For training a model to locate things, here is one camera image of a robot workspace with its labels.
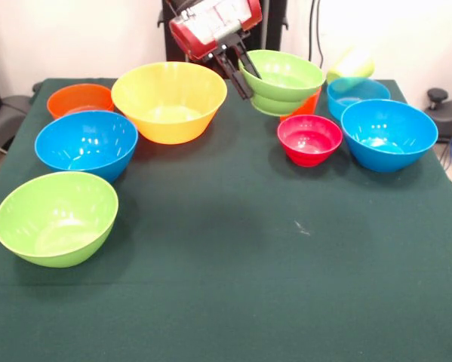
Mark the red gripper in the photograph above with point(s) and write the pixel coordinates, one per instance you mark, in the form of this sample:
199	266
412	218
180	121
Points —
188	37

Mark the small green bowl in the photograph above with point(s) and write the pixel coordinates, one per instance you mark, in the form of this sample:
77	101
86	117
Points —
286	86

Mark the large yellow bowl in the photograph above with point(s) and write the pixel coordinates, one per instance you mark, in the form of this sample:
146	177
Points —
169	120

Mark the green cup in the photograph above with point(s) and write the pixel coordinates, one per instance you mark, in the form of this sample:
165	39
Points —
350	66

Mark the orange cup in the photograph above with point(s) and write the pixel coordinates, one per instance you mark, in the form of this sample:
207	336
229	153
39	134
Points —
310	105

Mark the small pink bowl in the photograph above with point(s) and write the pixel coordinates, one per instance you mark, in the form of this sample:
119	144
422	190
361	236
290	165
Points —
308	139

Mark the small ribbed blue bowl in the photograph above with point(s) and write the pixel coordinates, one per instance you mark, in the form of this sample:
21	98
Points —
361	92

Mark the large blue bowl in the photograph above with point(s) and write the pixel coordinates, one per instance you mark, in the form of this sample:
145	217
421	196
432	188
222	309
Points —
59	139
388	128

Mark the dark green table cloth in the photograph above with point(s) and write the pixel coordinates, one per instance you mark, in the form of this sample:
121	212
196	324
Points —
225	226

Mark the orange bowl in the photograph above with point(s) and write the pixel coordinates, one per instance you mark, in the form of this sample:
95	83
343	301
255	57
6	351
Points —
74	96

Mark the black chair base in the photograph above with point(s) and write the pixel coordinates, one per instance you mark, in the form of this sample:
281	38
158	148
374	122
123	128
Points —
448	117

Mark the large green bowl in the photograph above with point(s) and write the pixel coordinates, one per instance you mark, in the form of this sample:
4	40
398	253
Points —
56	215

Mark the grey base leg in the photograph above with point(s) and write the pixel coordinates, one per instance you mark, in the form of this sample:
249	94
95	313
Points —
7	113

